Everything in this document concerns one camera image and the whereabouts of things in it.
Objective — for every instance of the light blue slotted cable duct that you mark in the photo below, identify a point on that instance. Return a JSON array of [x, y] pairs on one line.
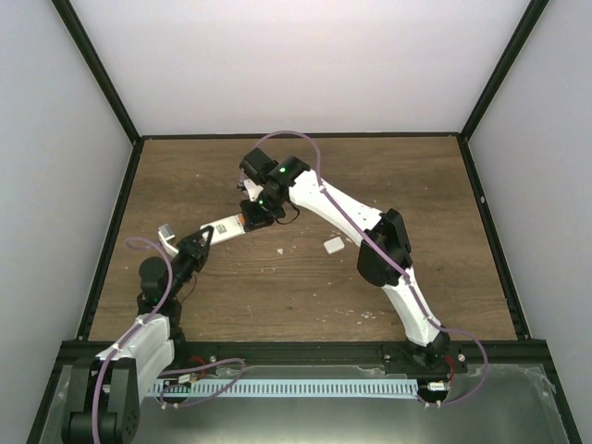
[[292, 388]]

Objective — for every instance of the metal front plate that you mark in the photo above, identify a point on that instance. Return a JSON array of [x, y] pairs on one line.
[[508, 404]]

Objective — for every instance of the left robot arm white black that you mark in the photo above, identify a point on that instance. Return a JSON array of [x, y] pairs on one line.
[[105, 391]]

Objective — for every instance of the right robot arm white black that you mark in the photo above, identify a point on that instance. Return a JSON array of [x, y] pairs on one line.
[[384, 250]]

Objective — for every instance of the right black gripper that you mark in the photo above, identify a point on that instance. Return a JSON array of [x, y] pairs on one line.
[[255, 220]]

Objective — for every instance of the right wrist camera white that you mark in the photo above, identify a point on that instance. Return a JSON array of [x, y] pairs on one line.
[[249, 188]]

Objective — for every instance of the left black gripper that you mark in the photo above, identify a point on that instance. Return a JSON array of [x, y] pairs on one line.
[[195, 252]]

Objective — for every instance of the white battery cover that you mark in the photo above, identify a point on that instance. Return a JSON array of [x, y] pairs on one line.
[[334, 245]]

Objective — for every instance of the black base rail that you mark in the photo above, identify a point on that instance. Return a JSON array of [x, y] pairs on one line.
[[395, 356]]

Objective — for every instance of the white remote control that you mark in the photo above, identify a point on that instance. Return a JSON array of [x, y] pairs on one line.
[[226, 229]]

